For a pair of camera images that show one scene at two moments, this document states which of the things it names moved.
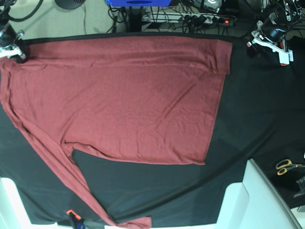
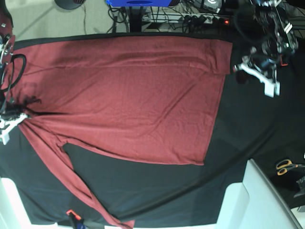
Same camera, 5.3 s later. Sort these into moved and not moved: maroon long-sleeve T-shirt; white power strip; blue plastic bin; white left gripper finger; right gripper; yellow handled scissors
Moved: white left gripper finger; right gripper
Not moved: yellow handled scissors; maroon long-sleeve T-shirt; blue plastic bin; white power strip
